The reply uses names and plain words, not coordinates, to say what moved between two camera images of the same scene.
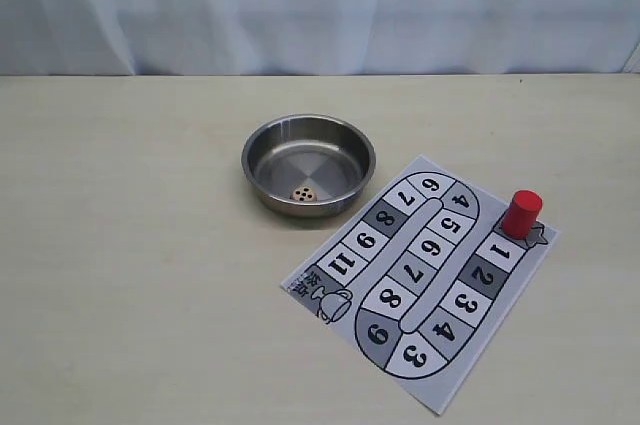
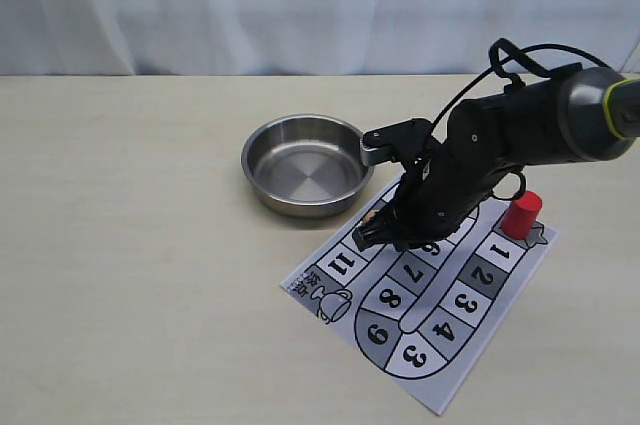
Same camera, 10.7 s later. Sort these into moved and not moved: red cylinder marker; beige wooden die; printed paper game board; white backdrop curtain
Moved: beige wooden die
Not moved: white backdrop curtain; red cylinder marker; printed paper game board
